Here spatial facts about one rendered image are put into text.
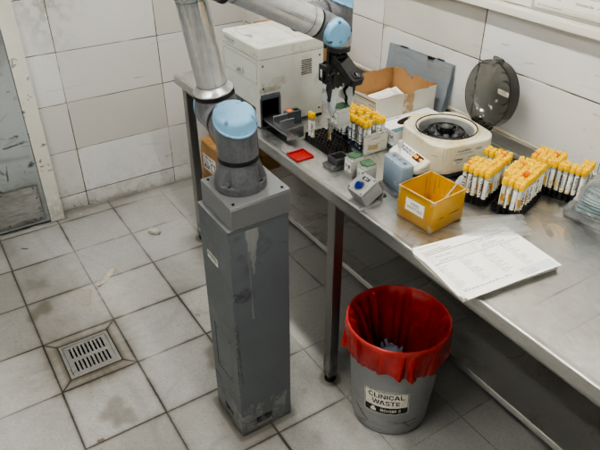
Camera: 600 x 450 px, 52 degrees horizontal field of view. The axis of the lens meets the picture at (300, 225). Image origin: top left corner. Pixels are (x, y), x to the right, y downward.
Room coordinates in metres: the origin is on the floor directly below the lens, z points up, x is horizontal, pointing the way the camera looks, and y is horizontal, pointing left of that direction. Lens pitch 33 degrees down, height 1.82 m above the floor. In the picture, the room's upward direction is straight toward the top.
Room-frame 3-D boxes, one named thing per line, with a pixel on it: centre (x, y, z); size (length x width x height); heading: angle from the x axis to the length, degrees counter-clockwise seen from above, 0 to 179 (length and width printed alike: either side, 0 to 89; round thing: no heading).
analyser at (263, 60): (2.25, 0.10, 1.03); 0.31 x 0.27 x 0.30; 33
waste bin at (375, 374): (1.55, -0.33, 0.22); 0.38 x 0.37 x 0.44; 33
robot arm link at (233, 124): (1.54, 0.18, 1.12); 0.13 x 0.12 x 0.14; 26
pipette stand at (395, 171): (1.64, -0.30, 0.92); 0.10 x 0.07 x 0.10; 25
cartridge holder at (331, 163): (1.79, -0.13, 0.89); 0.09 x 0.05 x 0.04; 123
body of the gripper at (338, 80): (1.82, -0.11, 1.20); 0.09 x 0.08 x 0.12; 33
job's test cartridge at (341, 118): (1.79, -0.13, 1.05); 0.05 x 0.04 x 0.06; 123
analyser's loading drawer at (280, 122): (2.04, 0.07, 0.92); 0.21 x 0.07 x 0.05; 33
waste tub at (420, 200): (1.48, -0.37, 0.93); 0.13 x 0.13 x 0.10; 37
